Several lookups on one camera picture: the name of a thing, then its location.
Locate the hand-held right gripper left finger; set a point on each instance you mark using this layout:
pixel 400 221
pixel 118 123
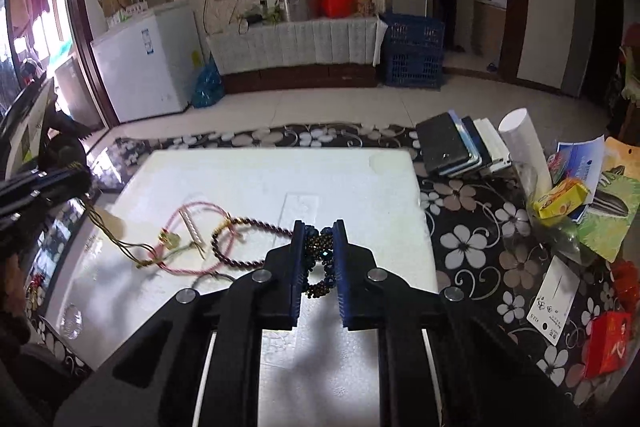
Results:
pixel 298 267

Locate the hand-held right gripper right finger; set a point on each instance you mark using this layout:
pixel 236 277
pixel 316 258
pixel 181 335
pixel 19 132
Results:
pixel 342 272

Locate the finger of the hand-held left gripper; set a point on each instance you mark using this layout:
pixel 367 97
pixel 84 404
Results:
pixel 47 183
pixel 17 219

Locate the white jewelry card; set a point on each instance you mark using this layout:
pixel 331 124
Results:
pixel 552 302

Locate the white foam board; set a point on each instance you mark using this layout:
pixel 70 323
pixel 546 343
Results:
pixel 270 179

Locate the pearl bar hair clip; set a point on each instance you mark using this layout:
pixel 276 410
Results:
pixel 192 227

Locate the white chest freezer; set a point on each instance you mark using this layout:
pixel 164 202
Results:
pixel 145 67

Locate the black floral tablecloth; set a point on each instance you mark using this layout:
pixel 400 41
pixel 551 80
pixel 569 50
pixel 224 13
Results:
pixel 480 247

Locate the blue plastic bag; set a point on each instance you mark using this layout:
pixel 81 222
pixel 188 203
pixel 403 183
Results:
pixel 207 87

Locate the light blue phone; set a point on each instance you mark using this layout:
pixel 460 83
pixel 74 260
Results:
pixel 467 132

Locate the dark blue phone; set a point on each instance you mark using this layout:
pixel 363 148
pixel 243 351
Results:
pixel 479 137

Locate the white phone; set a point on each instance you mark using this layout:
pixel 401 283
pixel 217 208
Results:
pixel 495 142

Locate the blue plastic crate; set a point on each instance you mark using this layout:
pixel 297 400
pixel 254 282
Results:
pixel 412 67
pixel 412 29

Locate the cabinet with lace cloth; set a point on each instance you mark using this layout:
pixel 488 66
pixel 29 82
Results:
pixel 295 47

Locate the clear plastic bag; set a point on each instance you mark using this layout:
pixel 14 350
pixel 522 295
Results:
pixel 560 237

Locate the white paper roll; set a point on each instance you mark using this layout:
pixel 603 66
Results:
pixel 522 142

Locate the yellow small box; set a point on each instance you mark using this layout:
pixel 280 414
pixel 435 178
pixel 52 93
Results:
pixel 560 199

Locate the small red packet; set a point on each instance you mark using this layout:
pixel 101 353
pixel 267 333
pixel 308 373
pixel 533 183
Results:
pixel 556 167

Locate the small green plant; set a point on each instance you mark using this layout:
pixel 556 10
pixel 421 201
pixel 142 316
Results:
pixel 260 13

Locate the blue white leaflet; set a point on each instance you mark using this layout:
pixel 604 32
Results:
pixel 582 162

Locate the steel pot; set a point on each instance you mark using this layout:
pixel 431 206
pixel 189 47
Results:
pixel 295 2

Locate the patterned snack jar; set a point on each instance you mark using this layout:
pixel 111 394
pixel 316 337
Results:
pixel 364 2

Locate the red paper packet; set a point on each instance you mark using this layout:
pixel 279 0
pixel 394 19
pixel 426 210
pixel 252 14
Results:
pixel 607 342

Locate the green seed snack packet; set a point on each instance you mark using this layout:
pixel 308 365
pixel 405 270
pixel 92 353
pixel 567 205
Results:
pixel 612 212

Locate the red crumpled wrapper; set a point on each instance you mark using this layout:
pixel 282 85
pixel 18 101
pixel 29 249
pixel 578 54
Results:
pixel 627 284

